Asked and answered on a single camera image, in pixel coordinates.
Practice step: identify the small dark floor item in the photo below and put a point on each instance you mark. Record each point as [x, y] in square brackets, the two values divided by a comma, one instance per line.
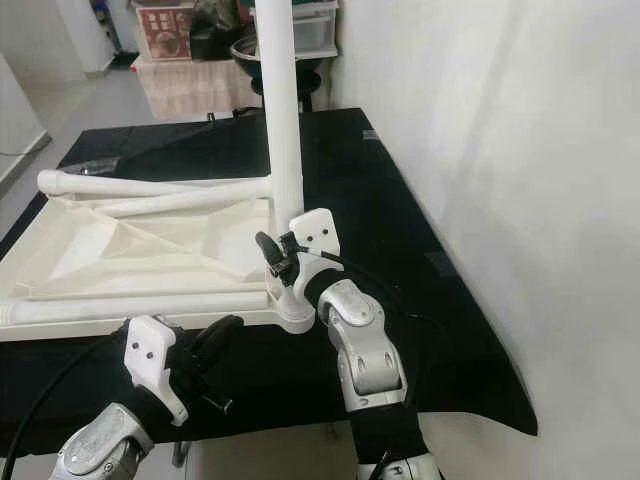
[120, 61]

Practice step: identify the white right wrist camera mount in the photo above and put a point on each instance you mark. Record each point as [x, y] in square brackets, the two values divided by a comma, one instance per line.
[318, 230]

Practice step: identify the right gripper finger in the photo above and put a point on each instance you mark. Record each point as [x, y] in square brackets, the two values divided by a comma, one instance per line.
[274, 256]

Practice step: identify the black wok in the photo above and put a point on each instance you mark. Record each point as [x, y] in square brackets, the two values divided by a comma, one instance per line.
[250, 62]

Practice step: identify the white plastic table top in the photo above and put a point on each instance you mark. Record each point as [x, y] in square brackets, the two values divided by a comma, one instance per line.
[160, 245]

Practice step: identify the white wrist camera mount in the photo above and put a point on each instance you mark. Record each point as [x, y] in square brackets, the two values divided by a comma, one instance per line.
[318, 230]
[152, 355]

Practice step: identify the beige cloth covered table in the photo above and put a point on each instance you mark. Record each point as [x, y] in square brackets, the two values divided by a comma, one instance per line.
[190, 90]

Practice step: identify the black stool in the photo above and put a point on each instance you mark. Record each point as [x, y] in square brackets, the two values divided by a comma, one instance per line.
[260, 98]

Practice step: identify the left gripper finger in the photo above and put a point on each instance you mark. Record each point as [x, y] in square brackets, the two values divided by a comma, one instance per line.
[222, 337]

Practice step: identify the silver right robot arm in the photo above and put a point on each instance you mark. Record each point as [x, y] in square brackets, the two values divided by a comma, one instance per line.
[365, 350]

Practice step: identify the black tablecloth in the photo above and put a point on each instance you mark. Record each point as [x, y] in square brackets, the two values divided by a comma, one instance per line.
[410, 200]

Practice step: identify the clear storage box green lid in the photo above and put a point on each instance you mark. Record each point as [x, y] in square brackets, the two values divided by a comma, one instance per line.
[315, 30]

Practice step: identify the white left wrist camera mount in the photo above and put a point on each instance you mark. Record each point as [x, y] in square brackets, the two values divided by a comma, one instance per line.
[152, 355]

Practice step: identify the red printed box orange lid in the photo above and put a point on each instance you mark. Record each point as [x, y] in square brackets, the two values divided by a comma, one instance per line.
[165, 35]

